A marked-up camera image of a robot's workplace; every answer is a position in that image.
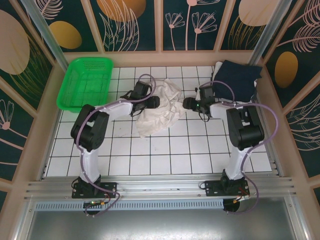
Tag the green plastic mesh basket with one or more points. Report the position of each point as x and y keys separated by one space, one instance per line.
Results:
x=87 y=61

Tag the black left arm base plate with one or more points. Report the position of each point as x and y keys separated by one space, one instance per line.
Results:
x=110 y=188

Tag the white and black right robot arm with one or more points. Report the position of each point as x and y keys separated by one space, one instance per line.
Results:
x=237 y=165

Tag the folded navy t-shirt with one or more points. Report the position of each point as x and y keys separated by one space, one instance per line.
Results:
x=235 y=80

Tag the aluminium extrusion rail frame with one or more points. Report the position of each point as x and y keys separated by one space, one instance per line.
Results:
x=162 y=187

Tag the aluminium corner post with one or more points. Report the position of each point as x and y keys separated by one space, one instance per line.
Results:
x=265 y=32
x=47 y=32

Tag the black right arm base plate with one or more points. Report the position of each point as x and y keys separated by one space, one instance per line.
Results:
x=212 y=187

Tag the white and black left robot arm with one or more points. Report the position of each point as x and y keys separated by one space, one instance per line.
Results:
x=90 y=162

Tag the grey sheet metal panel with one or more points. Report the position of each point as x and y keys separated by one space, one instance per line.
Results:
x=160 y=225

